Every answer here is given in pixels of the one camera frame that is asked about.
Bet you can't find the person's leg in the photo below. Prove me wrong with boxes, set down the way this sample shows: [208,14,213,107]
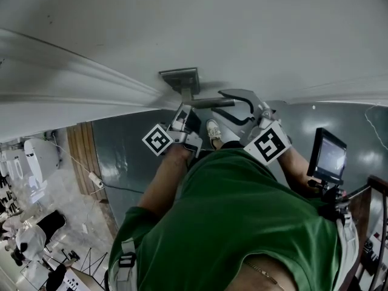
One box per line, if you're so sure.
[211,137,244,152]

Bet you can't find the small black monitor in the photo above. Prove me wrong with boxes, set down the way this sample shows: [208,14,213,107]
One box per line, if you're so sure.
[306,127,348,185]

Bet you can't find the white power strip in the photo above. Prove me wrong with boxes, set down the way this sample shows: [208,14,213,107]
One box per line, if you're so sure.
[88,172,105,189]

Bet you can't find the white oval-topped robot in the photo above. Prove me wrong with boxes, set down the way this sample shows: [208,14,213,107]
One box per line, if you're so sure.
[23,136,62,206]

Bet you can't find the folding table with black legs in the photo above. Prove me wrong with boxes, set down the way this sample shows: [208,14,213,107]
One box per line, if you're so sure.
[59,246,109,291]

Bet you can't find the white door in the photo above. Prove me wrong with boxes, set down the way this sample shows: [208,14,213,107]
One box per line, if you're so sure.
[0,0,388,107]

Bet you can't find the person's left forearm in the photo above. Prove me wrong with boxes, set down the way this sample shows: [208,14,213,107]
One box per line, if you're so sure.
[138,144,188,221]

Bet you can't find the wooden ramp board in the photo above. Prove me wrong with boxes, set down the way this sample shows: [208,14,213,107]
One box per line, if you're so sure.
[66,121,107,202]

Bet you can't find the black floor cable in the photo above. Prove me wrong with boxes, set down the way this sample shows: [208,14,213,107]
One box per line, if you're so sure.
[102,182,147,195]

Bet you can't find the white dotted box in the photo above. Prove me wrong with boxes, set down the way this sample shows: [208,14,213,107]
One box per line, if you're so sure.
[64,276,80,291]

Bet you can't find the brown wooden furniture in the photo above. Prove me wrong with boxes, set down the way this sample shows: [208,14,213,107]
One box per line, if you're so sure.
[345,175,388,291]

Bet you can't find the person's neck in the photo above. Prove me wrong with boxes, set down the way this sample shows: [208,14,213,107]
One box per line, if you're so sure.
[240,253,297,291]

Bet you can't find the gold necklace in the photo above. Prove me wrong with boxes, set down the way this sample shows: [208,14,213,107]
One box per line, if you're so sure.
[244,260,286,291]

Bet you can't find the white harness strap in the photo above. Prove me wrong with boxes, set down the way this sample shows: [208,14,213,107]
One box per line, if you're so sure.
[112,239,139,291]
[334,213,361,291]

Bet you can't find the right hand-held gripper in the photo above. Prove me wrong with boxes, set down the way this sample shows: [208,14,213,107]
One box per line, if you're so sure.
[210,88,293,167]

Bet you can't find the person's green shirt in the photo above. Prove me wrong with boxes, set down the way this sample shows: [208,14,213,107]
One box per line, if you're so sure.
[108,148,340,291]

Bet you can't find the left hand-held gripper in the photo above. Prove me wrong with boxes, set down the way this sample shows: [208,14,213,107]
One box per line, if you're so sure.
[141,102,203,159]

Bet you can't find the white power cable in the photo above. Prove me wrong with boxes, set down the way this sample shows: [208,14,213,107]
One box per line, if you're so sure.
[52,131,93,176]

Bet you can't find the person's right forearm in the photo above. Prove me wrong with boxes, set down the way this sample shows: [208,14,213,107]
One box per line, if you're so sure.
[277,147,323,200]

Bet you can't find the white rounded machine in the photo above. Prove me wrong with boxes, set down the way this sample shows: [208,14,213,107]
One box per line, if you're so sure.
[0,149,25,182]

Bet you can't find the metal door lock with handle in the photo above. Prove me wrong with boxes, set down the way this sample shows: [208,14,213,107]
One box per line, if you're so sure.
[158,67,236,109]

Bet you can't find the person's white sneaker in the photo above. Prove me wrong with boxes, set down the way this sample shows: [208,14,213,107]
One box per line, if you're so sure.
[206,118,224,141]

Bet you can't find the thin white cable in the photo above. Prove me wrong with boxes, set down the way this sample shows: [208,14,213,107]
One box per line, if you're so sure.
[364,104,388,152]

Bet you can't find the black monitor mount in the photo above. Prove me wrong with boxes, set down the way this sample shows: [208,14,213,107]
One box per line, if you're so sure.
[307,178,353,221]

